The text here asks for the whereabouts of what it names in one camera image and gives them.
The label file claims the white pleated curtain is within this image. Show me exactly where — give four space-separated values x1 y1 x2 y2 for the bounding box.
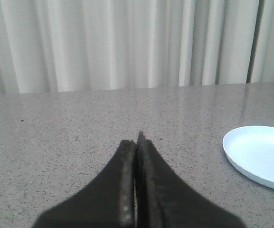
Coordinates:
0 0 274 94

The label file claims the light blue round plate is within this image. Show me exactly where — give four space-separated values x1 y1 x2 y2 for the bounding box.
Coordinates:
222 126 274 189

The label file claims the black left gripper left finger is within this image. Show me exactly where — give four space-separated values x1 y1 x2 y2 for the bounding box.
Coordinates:
33 140 135 228

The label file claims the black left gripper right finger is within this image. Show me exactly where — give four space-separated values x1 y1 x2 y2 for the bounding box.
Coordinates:
135 132 245 228

